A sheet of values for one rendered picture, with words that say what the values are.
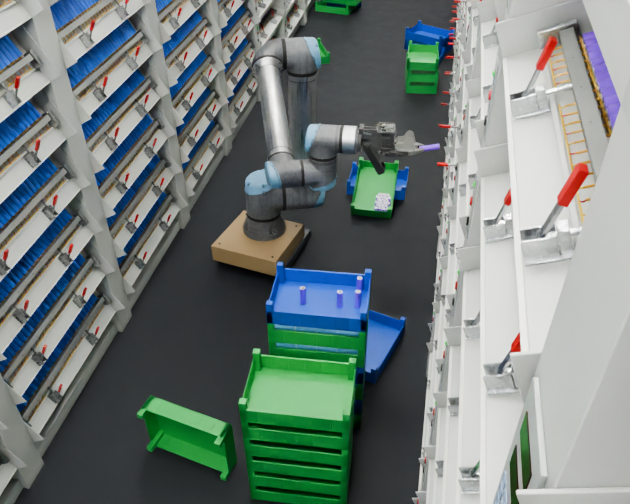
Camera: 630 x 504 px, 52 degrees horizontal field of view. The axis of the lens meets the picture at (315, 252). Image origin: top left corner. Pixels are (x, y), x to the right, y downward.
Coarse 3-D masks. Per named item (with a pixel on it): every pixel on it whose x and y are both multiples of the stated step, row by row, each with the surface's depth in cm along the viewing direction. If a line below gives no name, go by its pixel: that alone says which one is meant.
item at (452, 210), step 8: (448, 208) 189; (456, 208) 189; (456, 216) 191; (448, 256) 179; (448, 264) 176; (448, 272) 173; (448, 280) 171; (448, 288) 168; (448, 304) 163; (448, 312) 159; (448, 320) 159; (440, 360) 143
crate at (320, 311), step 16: (288, 272) 206; (304, 272) 205; (320, 272) 204; (336, 272) 203; (368, 272) 199; (272, 288) 198; (288, 288) 205; (320, 288) 205; (336, 288) 205; (352, 288) 205; (368, 288) 203; (272, 304) 189; (288, 304) 200; (304, 304) 199; (320, 304) 199; (336, 304) 199; (352, 304) 199; (368, 304) 195; (272, 320) 193; (288, 320) 192; (304, 320) 191; (320, 320) 190; (336, 320) 189; (352, 320) 188
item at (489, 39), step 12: (492, 0) 151; (480, 12) 153; (492, 12) 152; (492, 24) 151; (492, 36) 140; (492, 48) 140; (492, 60) 135; (480, 120) 106; (480, 132) 107; (480, 144) 109
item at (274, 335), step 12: (276, 336) 197; (288, 336) 196; (300, 336) 195; (312, 336) 195; (324, 336) 194; (336, 336) 193; (348, 336) 193; (360, 336) 192; (348, 348) 196; (360, 348) 195
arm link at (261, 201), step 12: (252, 180) 271; (264, 180) 270; (252, 192) 270; (264, 192) 268; (276, 192) 271; (252, 204) 273; (264, 204) 272; (276, 204) 273; (252, 216) 277; (264, 216) 275
